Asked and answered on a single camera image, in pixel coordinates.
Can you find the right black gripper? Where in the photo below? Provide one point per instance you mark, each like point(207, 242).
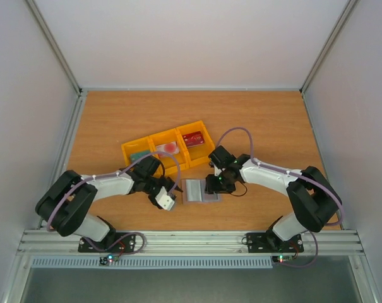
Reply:
point(219, 187)

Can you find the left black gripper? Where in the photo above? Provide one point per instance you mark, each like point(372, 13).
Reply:
point(168, 182)

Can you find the pink leather card holder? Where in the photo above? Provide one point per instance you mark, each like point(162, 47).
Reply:
point(194, 192)

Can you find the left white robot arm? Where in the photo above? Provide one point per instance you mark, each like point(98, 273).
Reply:
point(65, 206)

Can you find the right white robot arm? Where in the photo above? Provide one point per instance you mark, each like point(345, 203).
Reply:
point(314, 202)

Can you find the pink circle card stack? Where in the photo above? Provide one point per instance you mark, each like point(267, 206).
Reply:
point(170, 148)

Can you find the red card stack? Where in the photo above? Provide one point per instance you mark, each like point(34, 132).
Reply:
point(193, 139)

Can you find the teal VIP card stack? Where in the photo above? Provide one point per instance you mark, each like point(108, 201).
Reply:
point(134, 156)

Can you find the yellow three-compartment bin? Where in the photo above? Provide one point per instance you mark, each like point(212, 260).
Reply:
point(180, 148)

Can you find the right small circuit board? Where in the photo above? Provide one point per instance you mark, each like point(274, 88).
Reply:
point(282, 259)

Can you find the small circuit board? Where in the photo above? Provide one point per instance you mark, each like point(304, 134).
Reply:
point(282, 259)
point(108, 259)

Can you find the left small circuit board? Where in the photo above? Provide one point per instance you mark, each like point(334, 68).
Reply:
point(108, 259)

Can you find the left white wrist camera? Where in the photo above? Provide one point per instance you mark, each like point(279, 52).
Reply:
point(164, 200)

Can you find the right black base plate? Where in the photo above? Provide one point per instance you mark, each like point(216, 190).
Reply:
point(261, 242)

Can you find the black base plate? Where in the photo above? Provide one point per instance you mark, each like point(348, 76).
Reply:
point(261, 242)
point(120, 242)

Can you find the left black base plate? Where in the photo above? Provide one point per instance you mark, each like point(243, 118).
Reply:
point(120, 242)

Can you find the aluminium front rail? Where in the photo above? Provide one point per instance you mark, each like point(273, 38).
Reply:
point(188, 243)

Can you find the grey slotted cable duct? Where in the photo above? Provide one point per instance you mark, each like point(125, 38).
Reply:
point(153, 262)

